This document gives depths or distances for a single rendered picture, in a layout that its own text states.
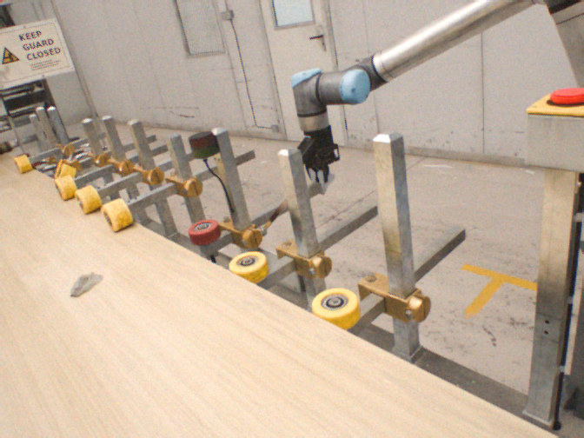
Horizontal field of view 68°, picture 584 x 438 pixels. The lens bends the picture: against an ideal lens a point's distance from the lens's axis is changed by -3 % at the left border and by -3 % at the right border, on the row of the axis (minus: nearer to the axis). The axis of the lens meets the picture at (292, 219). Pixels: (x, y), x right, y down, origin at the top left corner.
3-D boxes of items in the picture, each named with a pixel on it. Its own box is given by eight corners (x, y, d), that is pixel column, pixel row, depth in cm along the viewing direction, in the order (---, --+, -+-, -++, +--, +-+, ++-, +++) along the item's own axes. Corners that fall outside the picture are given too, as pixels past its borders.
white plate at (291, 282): (243, 265, 134) (235, 236, 130) (302, 294, 115) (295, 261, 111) (242, 266, 134) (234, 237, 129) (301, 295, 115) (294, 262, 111)
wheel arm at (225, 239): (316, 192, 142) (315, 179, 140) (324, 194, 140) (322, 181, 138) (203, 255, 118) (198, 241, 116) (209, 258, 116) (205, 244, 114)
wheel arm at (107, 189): (211, 149, 171) (209, 141, 169) (216, 150, 168) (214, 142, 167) (86, 202, 143) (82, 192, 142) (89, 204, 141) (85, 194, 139)
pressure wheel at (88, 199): (89, 180, 142) (100, 195, 139) (92, 196, 148) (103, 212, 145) (70, 187, 139) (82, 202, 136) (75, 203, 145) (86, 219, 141)
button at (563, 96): (556, 101, 51) (557, 87, 50) (593, 102, 48) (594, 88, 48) (544, 110, 49) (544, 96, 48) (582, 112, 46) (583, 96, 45)
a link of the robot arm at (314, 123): (312, 118, 126) (289, 116, 133) (315, 135, 128) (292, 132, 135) (333, 109, 131) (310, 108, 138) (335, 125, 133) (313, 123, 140)
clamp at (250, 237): (235, 231, 128) (231, 215, 126) (264, 242, 118) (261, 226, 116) (219, 240, 125) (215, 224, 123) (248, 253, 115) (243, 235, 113)
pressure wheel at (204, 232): (217, 251, 124) (207, 215, 119) (234, 259, 118) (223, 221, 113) (194, 265, 120) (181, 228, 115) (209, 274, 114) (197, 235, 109)
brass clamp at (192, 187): (184, 185, 142) (180, 170, 140) (206, 192, 132) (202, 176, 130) (167, 193, 138) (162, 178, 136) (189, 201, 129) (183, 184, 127)
